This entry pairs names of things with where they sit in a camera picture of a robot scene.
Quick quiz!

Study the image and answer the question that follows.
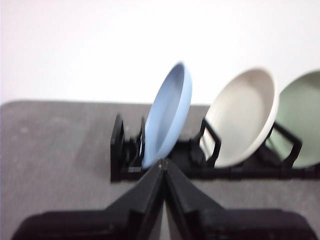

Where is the black plate rack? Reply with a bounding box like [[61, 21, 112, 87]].
[[109, 113, 320, 182]]

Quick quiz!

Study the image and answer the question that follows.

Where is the green plate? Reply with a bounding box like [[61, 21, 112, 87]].
[[266, 69, 320, 169]]

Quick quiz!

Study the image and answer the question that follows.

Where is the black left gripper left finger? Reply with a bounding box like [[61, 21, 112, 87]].
[[11, 159, 165, 240]]

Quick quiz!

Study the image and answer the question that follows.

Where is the pale yellow plate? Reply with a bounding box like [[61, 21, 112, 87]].
[[204, 66, 280, 168]]

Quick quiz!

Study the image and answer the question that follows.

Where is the blue plate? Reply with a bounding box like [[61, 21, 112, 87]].
[[141, 61, 193, 169]]

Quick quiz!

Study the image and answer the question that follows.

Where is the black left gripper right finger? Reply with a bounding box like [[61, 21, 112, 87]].
[[164, 161, 319, 240]]

